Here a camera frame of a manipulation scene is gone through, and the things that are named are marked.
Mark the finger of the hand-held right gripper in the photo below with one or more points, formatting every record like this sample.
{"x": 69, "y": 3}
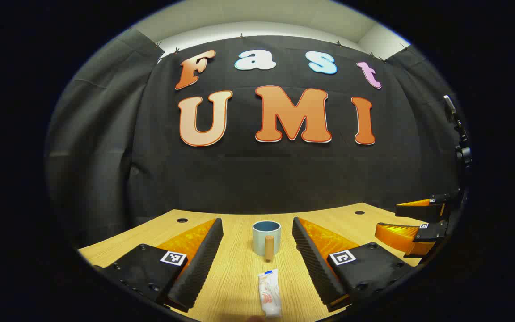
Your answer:
{"x": 436, "y": 208}
{"x": 432, "y": 232}

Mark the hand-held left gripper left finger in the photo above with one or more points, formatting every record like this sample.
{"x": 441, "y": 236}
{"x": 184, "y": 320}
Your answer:
{"x": 201, "y": 264}

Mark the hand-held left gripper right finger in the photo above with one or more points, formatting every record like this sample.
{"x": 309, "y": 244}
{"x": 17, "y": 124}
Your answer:
{"x": 313, "y": 264}

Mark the white toothpaste tube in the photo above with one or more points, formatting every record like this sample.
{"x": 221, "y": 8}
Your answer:
{"x": 270, "y": 290}

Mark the pale blue cup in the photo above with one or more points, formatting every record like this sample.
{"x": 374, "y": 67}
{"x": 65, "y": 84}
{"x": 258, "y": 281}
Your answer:
{"x": 259, "y": 241}

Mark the wooden desktop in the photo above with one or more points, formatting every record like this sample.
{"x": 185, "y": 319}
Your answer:
{"x": 239, "y": 268}

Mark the black backdrop cloth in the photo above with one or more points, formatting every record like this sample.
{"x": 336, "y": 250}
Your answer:
{"x": 284, "y": 179}

